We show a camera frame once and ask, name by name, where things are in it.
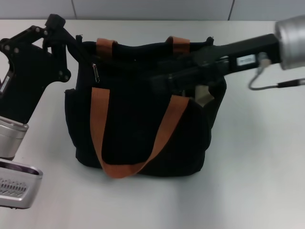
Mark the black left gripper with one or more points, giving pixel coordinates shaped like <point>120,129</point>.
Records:
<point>26,83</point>

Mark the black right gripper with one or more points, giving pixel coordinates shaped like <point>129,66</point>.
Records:
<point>221,51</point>

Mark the silver zipper pull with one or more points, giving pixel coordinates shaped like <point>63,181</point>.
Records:
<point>96,74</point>

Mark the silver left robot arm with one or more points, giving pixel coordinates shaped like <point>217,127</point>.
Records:
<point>12,138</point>

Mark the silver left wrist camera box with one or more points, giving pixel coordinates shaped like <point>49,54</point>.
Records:
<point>19,188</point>

